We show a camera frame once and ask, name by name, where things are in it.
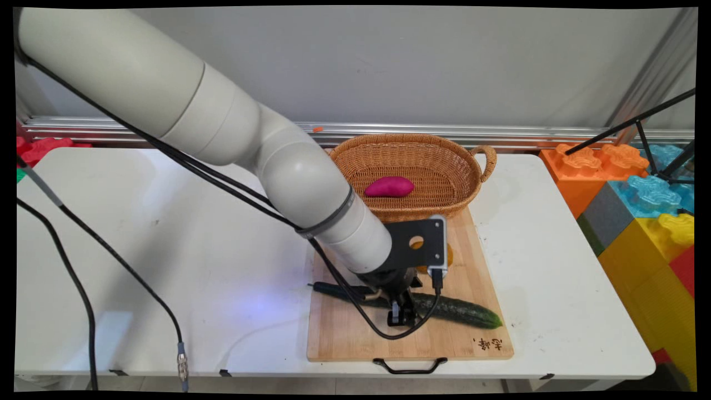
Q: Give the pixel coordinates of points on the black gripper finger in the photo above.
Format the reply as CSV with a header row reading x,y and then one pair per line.
x,y
410,309
395,315

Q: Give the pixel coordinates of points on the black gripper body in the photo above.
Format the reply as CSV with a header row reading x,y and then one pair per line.
x,y
394,279

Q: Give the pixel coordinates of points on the long dark green cucumber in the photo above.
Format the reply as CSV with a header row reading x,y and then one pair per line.
x,y
466,312

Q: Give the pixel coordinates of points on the brown orange potato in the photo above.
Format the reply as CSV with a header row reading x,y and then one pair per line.
x,y
416,243

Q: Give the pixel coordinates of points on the wooden cutting board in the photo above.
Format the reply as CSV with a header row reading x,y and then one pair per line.
x,y
344,336

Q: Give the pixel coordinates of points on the purple sweet potato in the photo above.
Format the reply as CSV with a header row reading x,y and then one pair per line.
x,y
390,186

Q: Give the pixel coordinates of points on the woven wicker basket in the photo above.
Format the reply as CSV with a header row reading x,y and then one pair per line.
x,y
439,166

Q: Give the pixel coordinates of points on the orange foam building block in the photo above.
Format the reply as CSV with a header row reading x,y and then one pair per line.
x,y
577,178

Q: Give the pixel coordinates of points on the gray foam building block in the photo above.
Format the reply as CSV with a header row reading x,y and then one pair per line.
x,y
605,216

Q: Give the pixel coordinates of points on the yellow foam building block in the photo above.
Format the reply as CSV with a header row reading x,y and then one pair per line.
x,y
644,278

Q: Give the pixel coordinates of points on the small red foam block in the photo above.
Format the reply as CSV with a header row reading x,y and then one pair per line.
x,y
661,356

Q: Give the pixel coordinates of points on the blue foam building block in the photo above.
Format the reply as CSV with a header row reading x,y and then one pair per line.
x,y
650,197

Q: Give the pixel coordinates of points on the black tripod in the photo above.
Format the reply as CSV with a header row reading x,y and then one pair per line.
x,y
644,139

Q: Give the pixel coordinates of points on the red toy block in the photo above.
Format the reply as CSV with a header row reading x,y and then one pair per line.
x,y
44,149

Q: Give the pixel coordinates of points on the green toy block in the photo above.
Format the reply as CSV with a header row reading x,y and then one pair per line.
x,y
20,175

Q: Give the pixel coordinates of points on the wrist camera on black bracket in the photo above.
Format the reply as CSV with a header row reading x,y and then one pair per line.
x,y
430,233

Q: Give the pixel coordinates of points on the aluminium wall rail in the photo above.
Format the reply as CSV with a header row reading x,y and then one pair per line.
x,y
533,135

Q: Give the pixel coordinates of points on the aluminium frame post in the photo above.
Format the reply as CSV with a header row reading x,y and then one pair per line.
x,y
650,78

